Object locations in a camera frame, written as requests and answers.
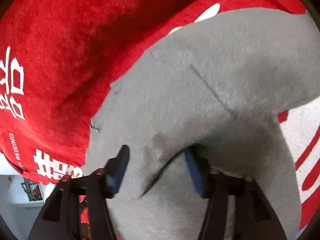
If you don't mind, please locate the red wedding blanket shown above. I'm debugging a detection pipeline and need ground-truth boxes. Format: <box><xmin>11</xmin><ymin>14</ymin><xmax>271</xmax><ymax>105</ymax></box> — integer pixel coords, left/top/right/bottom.
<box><xmin>1</xmin><ymin>0</ymin><xmax>319</xmax><ymax>239</ymax></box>

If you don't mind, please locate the grey knit sweater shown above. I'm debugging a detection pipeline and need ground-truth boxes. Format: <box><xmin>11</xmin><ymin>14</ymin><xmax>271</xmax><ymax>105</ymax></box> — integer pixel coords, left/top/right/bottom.
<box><xmin>83</xmin><ymin>8</ymin><xmax>319</xmax><ymax>239</ymax></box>

